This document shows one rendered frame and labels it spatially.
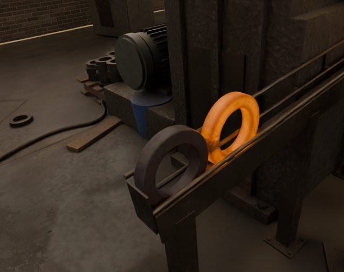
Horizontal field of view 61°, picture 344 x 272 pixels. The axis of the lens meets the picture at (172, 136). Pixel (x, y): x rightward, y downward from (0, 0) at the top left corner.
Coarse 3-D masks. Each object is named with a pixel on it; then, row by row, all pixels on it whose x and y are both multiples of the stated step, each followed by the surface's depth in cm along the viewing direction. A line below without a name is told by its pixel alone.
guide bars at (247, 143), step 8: (320, 88) 91; (312, 96) 88; (288, 112) 83; (280, 120) 80; (264, 128) 78; (272, 128) 81; (256, 136) 76; (248, 144) 74; (232, 152) 71; (240, 152) 74; (224, 160) 70; (216, 168) 68; (200, 176) 66; (192, 184) 65; (176, 192) 63; (184, 192) 63; (168, 200) 61; (160, 208) 60
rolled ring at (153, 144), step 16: (176, 128) 60; (160, 144) 57; (176, 144) 59; (192, 144) 63; (144, 160) 57; (160, 160) 58; (192, 160) 68; (144, 176) 57; (192, 176) 67; (144, 192) 58; (160, 192) 63
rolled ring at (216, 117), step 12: (228, 96) 68; (240, 96) 68; (216, 108) 66; (228, 108) 66; (240, 108) 74; (252, 108) 72; (216, 120) 65; (252, 120) 74; (204, 132) 67; (216, 132) 66; (240, 132) 78; (252, 132) 76; (216, 144) 68; (240, 144) 76; (216, 156) 69
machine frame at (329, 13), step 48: (192, 0) 122; (240, 0) 104; (288, 0) 91; (336, 0) 109; (192, 48) 132; (240, 48) 113; (288, 48) 98; (336, 48) 110; (192, 96) 146; (336, 144) 148; (240, 192) 143
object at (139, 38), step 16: (144, 32) 196; (160, 32) 195; (128, 48) 190; (144, 48) 185; (160, 48) 190; (128, 64) 198; (144, 64) 187; (160, 64) 194; (128, 80) 207; (144, 80) 194; (160, 80) 209; (112, 96) 227; (128, 96) 213; (112, 112) 239; (128, 112) 216; (160, 112) 185; (160, 128) 190
